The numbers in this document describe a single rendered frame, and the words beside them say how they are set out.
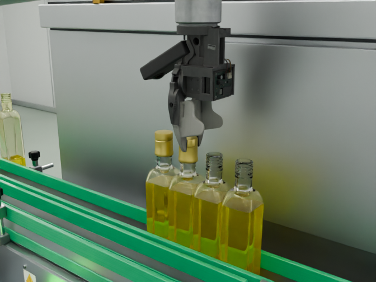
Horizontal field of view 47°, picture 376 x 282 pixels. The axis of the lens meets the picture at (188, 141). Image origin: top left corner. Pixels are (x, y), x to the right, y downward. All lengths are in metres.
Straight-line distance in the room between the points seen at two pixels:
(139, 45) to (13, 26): 6.04
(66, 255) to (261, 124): 0.46
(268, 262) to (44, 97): 5.99
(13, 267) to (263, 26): 0.74
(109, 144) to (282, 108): 0.52
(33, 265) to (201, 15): 0.61
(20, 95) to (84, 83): 5.96
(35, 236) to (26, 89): 6.04
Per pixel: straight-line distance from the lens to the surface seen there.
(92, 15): 1.10
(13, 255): 1.05
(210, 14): 0.70
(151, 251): 0.84
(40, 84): 6.67
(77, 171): 1.29
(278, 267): 0.81
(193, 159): 0.77
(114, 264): 0.81
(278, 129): 0.81
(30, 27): 6.67
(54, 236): 0.92
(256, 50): 0.81
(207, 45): 0.70
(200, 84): 0.70
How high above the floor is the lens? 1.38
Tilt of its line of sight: 17 degrees down
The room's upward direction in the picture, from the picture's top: straight up
